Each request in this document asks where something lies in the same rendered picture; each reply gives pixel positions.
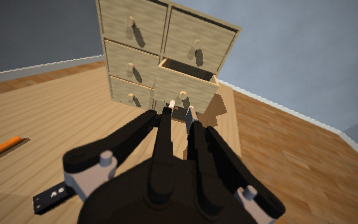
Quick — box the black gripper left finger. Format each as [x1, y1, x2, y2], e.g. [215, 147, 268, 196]
[62, 100, 176, 205]

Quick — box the orange battery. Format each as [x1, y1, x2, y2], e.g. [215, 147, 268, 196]
[0, 136, 23, 154]

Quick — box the wooden drawer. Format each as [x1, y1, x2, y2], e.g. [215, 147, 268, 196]
[99, 0, 168, 53]
[164, 9, 235, 71]
[105, 39, 160, 87]
[110, 75, 155, 110]
[155, 100, 188, 120]
[153, 58, 219, 114]

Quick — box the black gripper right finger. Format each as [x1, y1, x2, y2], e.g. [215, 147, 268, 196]
[185, 106, 286, 224]

